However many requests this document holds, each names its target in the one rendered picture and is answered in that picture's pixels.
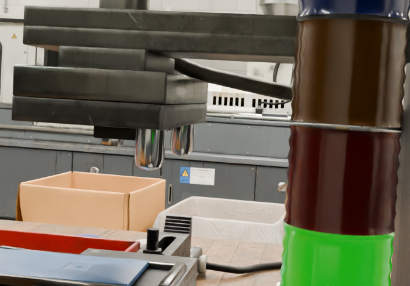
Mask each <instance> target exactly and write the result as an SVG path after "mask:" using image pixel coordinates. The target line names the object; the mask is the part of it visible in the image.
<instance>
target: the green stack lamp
mask: <svg viewBox="0 0 410 286"><path fill-rule="evenodd" d="M283 227H284V235H283V238H282V245H283V250H282V254H281V260H282V267H281V270H280V275H281V282H280V285H279V286H390V285H391V280H390V272H391V270H392V262H391V257H392V254H393V252H394V249H393V246H392V241H393V239H394V236H395V234H394V233H391V234H386V235H371V236H359V235H339V234H327V233H323V232H315V231H309V230H306V229H300V228H297V227H293V226H291V225H289V224H286V223H283Z"/></svg>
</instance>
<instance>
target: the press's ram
mask: <svg viewBox="0 0 410 286"><path fill-rule="evenodd" d="M149 5H150V0H99V8H85V7H54V6H37V5H25V6H24V24H23V25H24V26H23V44H24V45H28V46H34V47H38V48H43V49H49V50H53V51H58V52H59V62H58V66H40V65H14V66H13V93H12V94H13V97H12V120H13V121H28V122H38V123H56V124H75V125H84V126H94V129H93V136H94V137H95V138H102V142H101V144H102V145H103V146H116V147H118V146H123V140H134V141H135V153H134V159H135V164H136V165H137V166H138V167H139V168H141V169H142V170H148V171H152V170H156V169H158V168H160V167H162V164H163V162H164V158H165V136H166V132H169V131H171V139H170V148H171V152H172V153H173V154H175V155H176V156H181V157H184V156H188V155H190V154H191V153H192V152H193V149H194V141H195V124H198V123H204V122H206V116H207V95H208V83H207V82H205V80H200V79H195V78H191V77H186V76H180V75H177V74H174V59H172V58H178V59H202V60H227V61H240V62H265V63H289V64H295V61H294V56H293V55H294V53H295V50H296V45H295V37H296V34H297V27H296V22H298V20H296V17H297V16H290V15H259V14H242V13H211V12H180V11H164V10H149Z"/></svg>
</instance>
